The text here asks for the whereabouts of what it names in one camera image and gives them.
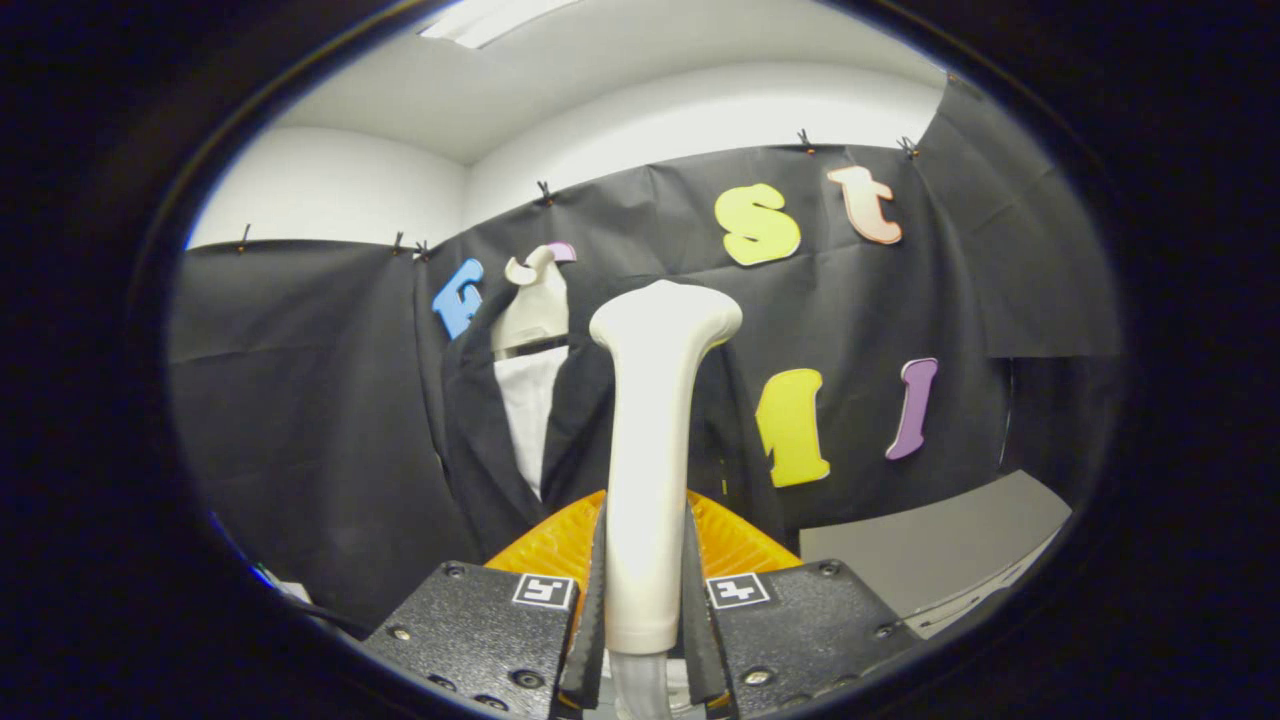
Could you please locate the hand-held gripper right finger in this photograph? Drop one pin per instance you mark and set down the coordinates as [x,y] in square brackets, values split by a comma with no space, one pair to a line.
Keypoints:
[700,650]

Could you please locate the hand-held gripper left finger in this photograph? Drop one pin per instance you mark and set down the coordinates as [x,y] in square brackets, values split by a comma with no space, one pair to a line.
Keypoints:
[590,650]

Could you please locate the white garment steamer head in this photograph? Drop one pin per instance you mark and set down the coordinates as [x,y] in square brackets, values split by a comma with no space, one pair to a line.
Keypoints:
[650,450]

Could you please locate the black suit jacket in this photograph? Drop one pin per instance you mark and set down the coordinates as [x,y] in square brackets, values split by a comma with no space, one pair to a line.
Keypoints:
[570,420]

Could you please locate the white clothes hanger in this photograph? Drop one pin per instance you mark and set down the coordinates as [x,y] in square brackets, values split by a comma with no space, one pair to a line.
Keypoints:
[535,310]

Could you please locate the grey cabinet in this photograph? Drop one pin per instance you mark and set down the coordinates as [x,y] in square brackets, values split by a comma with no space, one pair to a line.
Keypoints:
[930,550]

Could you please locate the black backdrop cloth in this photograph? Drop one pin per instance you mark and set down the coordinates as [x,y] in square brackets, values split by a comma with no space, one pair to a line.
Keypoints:
[300,400]

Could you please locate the ceiling light panel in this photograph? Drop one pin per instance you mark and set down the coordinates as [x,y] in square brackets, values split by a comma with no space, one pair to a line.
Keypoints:
[490,18]

